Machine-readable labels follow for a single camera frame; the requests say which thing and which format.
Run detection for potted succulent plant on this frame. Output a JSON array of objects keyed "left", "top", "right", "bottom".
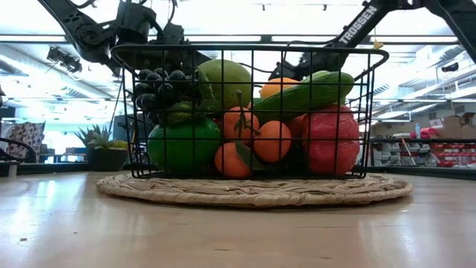
[{"left": 74, "top": 124, "right": 129, "bottom": 173}]

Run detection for round woven placemat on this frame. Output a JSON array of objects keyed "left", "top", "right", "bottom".
[{"left": 95, "top": 171, "right": 414, "bottom": 208}]

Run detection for dark grapes with green leaves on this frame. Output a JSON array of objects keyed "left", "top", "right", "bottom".
[{"left": 132, "top": 66, "right": 220, "bottom": 127}]

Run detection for black track spotlight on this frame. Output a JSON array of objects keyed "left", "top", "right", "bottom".
[{"left": 46, "top": 46, "right": 83, "bottom": 74}]

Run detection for green cucumber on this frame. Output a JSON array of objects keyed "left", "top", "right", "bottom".
[{"left": 252, "top": 70, "right": 355, "bottom": 124}]

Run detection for green pear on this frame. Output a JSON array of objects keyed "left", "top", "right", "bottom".
[{"left": 196, "top": 58, "right": 254, "bottom": 112}]

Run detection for cardboard boxes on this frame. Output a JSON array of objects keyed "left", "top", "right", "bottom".
[{"left": 442, "top": 112, "right": 476, "bottom": 141}]

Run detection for green lime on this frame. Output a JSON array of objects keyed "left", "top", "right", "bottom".
[{"left": 147, "top": 116, "right": 223, "bottom": 175}]

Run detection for black wire basket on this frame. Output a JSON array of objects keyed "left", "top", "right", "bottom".
[{"left": 110, "top": 43, "right": 390, "bottom": 180}]

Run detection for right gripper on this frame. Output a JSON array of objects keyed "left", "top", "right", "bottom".
[{"left": 269, "top": 46, "right": 351, "bottom": 81}]

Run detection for tangerine cluster with leaf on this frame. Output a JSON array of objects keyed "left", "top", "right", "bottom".
[{"left": 213, "top": 90, "right": 294, "bottom": 179}]

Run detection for shelving with storage bins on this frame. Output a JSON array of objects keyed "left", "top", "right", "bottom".
[{"left": 366, "top": 136, "right": 476, "bottom": 168}]

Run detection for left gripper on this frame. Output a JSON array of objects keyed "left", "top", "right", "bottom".
[{"left": 114, "top": 25, "right": 210, "bottom": 72}]

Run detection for yellow mango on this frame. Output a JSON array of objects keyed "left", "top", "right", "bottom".
[{"left": 259, "top": 77, "right": 301, "bottom": 100}]

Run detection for bright red crinkled fruit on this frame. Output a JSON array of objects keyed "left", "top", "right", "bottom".
[{"left": 301, "top": 103, "right": 361, "bottom": 176}]

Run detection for black ceiling fixture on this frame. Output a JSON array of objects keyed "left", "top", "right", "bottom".
[{"left": 440, "top": 61, "right": 460, "bottom": 74}]

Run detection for floral patterned chair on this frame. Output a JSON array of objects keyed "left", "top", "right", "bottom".
[{"left": 0, "top": 121, "right": 46, "bottom": 164}]

